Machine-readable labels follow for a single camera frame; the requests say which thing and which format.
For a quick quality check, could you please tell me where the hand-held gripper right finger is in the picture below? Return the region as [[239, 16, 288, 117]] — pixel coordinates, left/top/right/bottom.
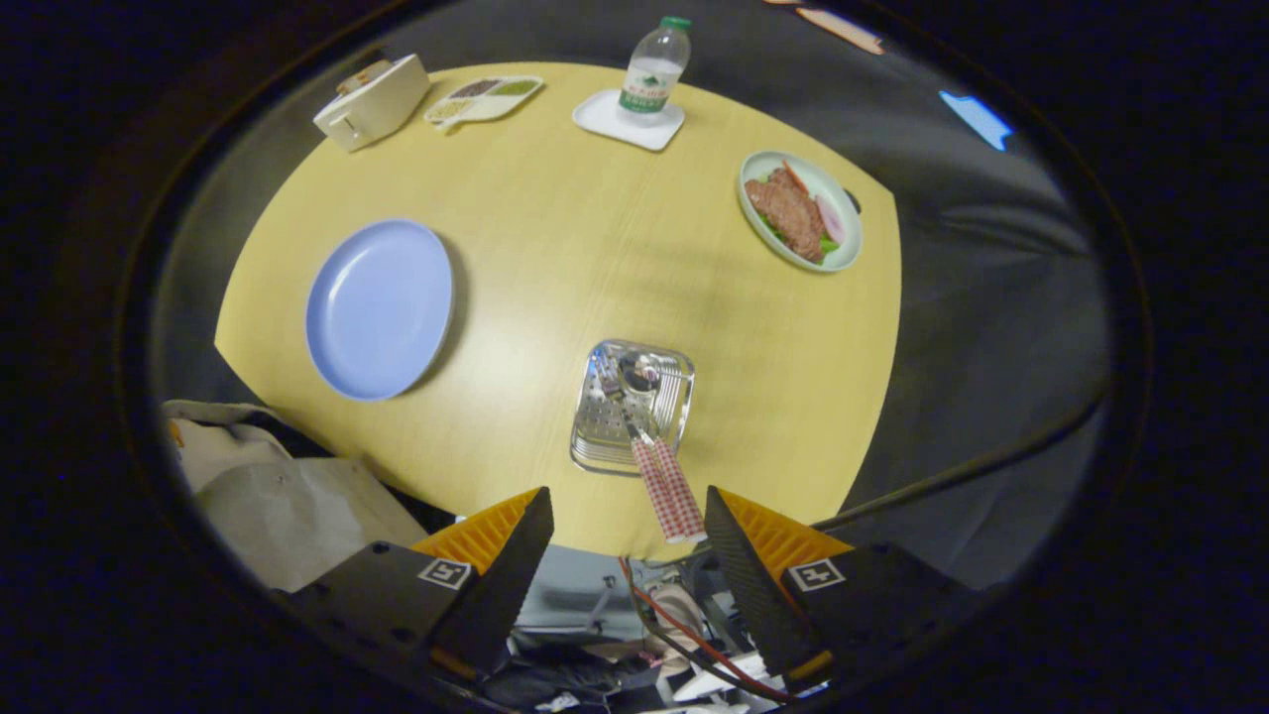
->
[[702, 486, 978, 695]]

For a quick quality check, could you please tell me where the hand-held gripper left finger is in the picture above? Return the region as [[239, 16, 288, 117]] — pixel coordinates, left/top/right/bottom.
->
[[288, 486, 556, 680]]

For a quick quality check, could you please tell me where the spoon with red checked handle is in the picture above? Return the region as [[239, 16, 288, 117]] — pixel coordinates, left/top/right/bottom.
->
[[618, 353, 707, 541]]

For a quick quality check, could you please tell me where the fork with red checked handle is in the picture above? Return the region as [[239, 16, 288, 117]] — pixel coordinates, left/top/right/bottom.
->
[[592, 349, 687, 544]]

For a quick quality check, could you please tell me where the clear cutlery holder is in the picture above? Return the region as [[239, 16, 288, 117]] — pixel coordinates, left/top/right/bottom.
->
[[569, 339, 696, 477]]

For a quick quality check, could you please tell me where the person's beige jacket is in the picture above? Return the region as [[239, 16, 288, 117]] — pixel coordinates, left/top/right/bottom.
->
[[162, 400, 429, 593]]

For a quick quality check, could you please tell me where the blue plate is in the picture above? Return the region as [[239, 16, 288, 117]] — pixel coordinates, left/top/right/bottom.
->
[[304, 219, 456, 403]]

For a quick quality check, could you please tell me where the green plate of meat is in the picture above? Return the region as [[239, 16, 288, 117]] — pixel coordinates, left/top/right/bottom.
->
[[738, 150, 864, 274]]

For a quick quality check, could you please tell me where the white square coaster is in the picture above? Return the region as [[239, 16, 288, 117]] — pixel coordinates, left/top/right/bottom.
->
[[572, 89, 686, 153]]

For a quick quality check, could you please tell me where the white divided dish of beans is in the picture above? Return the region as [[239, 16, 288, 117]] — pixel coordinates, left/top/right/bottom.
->
[[423, 76, 545, 133]]

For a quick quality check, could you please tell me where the cream toaster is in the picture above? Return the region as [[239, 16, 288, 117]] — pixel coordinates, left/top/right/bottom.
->
[[313, 54, 431, 153]]

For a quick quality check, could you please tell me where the clear water bottle green cap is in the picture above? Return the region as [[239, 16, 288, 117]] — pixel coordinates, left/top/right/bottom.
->
[[618, 16, 693, 128]]

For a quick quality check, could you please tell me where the toast slice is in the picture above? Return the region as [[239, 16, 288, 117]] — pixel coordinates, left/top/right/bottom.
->
[[337, 59, 393, 92]]

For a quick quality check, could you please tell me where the red cable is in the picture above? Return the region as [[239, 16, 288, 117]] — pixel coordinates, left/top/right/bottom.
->
[[620, 557, 794, 703]]

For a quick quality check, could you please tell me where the black cable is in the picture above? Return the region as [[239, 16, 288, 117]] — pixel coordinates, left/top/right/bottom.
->
[[813, 392, 1106, 532]]

